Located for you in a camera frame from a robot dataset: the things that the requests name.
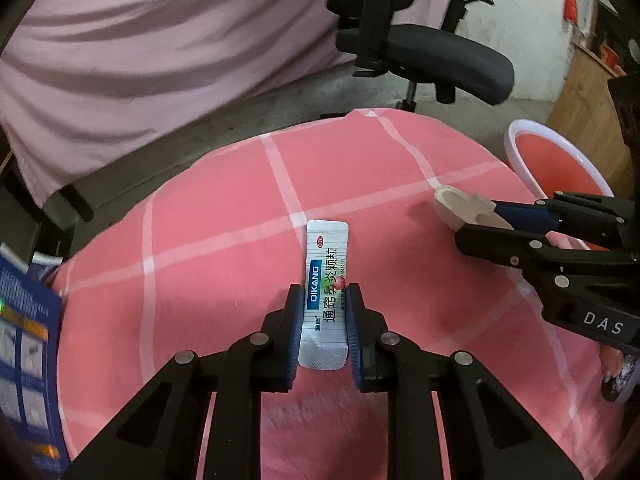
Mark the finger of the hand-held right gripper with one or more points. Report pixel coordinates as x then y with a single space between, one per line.
530 215
500 247

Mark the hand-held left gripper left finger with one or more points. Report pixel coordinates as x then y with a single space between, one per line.
295 330

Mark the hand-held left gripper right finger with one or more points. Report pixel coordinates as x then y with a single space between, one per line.
352 335

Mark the pink plastic bucket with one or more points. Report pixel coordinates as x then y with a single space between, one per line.
550 160

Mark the small white plastic container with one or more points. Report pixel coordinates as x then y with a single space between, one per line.
452 205

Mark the white medicine sachet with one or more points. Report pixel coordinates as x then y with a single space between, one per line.
325 270

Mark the wooden cabinet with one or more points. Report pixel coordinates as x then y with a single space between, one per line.
585 105

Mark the pink checked tablecloth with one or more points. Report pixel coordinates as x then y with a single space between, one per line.
225 210

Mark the black office chair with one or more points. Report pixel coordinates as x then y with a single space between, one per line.
440 55

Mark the blue cardboard box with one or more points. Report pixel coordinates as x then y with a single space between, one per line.
25 350

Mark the pink hanging cloth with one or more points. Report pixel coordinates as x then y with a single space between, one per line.
150 60

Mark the small red wall hanging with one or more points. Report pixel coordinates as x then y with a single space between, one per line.
570 6

